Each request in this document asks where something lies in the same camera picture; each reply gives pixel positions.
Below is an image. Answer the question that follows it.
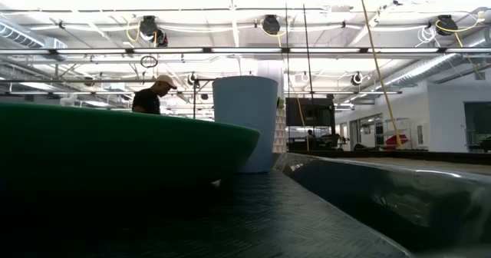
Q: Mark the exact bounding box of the light blue cup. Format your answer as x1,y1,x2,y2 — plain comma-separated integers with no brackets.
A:
212,75,280,174

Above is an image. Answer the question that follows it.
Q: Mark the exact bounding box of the green bowl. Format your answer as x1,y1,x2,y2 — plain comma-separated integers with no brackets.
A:
0,101,262,190

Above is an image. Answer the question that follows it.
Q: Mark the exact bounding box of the grey triangle-patterned panel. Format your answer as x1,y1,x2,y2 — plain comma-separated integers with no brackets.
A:
272,107,288,154

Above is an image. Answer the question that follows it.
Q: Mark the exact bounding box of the black monitor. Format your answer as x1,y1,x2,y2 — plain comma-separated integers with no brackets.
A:
285,97,336,128

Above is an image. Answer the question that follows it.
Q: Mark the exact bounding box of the long ceiling light bar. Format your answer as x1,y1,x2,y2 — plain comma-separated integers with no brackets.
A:
0,47,491,57

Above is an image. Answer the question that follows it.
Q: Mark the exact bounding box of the dark cluttered desk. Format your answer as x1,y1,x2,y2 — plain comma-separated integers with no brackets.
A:
286,133,347,153

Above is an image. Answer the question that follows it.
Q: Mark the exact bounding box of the person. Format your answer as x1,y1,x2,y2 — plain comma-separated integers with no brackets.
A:
131,74,179,116

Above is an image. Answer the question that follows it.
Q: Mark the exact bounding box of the black hanging cable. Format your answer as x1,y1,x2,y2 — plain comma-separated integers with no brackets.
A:
299,0,317,137
283,0,293,144

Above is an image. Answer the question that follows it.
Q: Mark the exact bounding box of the black hanging ring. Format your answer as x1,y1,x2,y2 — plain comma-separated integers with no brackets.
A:
139,54,160,70

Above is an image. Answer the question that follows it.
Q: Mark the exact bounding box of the yellow cable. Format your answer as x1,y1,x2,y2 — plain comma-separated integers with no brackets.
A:
357,0,405,151

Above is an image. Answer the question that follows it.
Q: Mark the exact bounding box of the black table frame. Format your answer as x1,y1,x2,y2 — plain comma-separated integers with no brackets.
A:
287,149,491,167

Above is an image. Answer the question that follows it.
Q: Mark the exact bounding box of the silver ventilation duct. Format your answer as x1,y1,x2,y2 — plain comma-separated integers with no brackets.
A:
377,30,491,91
0,18,69,61

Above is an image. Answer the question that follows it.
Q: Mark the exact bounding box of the white cable coil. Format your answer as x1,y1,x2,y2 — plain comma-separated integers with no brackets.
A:
415,25,439,48

